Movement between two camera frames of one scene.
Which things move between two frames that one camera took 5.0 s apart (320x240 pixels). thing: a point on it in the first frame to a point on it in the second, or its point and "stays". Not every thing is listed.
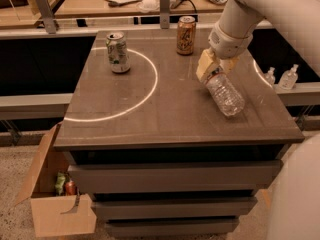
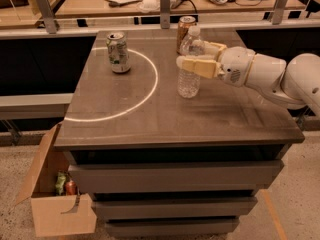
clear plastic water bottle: [228, 97] to [188, 81]
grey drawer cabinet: [160, 159] stays
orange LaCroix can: [186, 35] stays
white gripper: [229, 44] to [234, 65]
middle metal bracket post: [164, 8] stays
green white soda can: [118, 53] stays
